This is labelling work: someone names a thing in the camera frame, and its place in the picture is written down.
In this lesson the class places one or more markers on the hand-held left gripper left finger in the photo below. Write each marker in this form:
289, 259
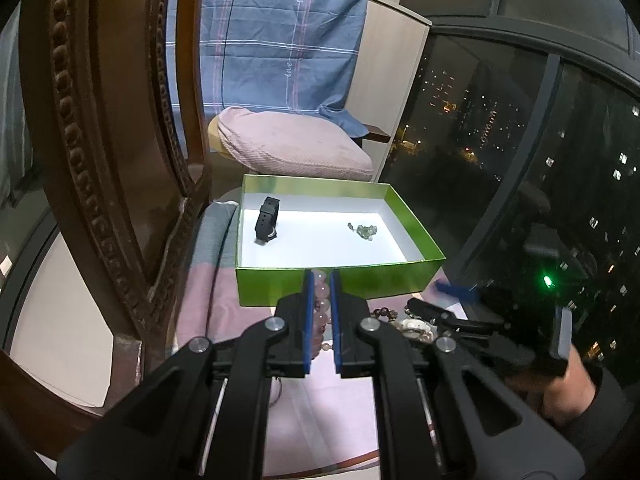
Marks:
309, 320

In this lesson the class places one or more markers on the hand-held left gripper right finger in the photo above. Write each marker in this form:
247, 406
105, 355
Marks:
336, 325

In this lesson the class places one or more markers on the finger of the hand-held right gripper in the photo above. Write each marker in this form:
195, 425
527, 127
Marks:
452, 290
435, 312

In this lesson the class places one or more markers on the white wrist watch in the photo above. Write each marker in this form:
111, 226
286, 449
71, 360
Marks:
415, 327

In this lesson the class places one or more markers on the green cardboard box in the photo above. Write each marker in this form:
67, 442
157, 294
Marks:
390, 275

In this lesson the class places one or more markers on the person's right hand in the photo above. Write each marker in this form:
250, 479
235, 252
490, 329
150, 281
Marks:
567, 385

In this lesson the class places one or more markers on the pink plaid tablecloth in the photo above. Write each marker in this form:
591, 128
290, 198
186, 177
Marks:
210, 285

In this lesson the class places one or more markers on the black wrist band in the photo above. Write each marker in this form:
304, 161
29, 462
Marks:
262, 220

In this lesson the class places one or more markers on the dark glass window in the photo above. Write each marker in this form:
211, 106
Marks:
500, 135

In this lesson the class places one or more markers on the pink pillow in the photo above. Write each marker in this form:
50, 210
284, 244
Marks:
295, 140

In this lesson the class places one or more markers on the beige cabinet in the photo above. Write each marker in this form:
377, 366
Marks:
395, 70

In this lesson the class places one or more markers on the carved wooden chair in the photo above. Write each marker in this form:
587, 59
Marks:
75, 160

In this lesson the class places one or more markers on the blue plaid cloth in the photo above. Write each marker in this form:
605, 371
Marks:
260, 35

